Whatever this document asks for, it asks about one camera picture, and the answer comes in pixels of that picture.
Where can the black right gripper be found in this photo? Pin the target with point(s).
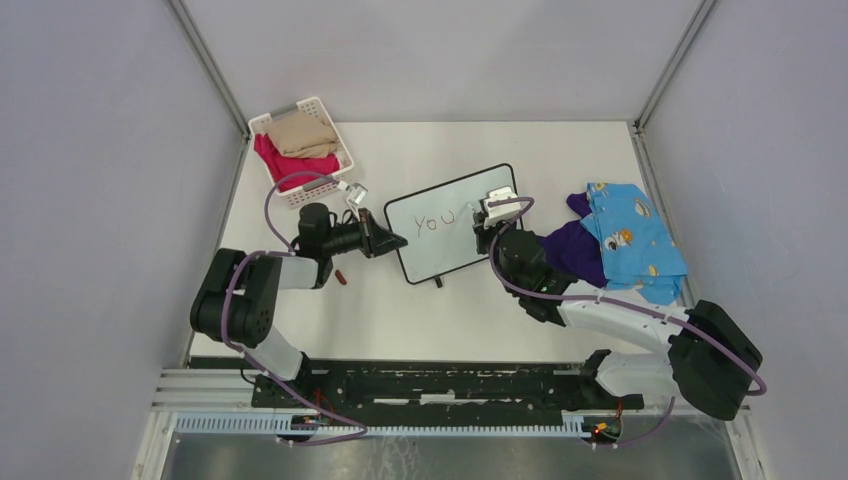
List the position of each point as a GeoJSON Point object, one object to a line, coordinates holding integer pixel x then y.
{"type": "Point", "coordinates": [483, 232]}

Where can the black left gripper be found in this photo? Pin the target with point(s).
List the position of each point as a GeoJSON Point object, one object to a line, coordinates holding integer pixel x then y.
{"type": "Point", "coordinates": [375, 240]}

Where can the black framed whiteboard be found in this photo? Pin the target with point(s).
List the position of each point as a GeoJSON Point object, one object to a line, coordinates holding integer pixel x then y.
{"type": "Point", "coordinates": [437, 223]}

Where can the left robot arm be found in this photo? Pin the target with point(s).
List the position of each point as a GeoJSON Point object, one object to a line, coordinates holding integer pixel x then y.
{"type": "Point", "coordinates": [236, 302]}

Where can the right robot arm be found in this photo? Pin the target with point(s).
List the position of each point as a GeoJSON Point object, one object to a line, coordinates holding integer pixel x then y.
{"type": "Point", "coordinates": [699, 354]}

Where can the purple cloth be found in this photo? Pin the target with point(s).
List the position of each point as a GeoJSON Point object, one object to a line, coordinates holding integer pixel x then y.
{"type": "Point", "coordinates": [573, 249]}

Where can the magenta cloth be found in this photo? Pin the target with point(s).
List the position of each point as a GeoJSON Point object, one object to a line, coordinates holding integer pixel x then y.
{"type": "Point", "coordinates": [280, 166]}

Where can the white plastic basket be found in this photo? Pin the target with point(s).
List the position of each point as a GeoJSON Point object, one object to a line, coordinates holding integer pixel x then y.
{"type": "Point", "coordinates": [300, 188]}

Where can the beige folded cloth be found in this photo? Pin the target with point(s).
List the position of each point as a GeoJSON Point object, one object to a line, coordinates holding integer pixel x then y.
{"type": "Point", "coordinates": [299, 135]}

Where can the blue patterned cloth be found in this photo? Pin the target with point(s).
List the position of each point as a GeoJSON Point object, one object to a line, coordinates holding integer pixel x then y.
{"type": "Point", "coordinates": [637, 250]}

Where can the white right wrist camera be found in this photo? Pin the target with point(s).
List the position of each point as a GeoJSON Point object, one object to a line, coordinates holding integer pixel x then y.
{"type": "Point", "coordinates": [498, 206]}

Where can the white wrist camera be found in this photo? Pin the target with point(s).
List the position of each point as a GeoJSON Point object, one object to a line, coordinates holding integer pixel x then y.
{"type": "Point", "coordinates": [353, 193]}
{"type": "Point", "coordinates": [498, 206]}

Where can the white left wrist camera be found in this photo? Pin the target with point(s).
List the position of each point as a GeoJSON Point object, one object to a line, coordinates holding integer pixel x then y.
{"type": "Point", "coordinates": [353, 193]}

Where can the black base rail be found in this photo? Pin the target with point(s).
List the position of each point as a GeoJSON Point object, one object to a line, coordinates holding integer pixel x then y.
{"type": "Point", "coordinates": [455, 394]}

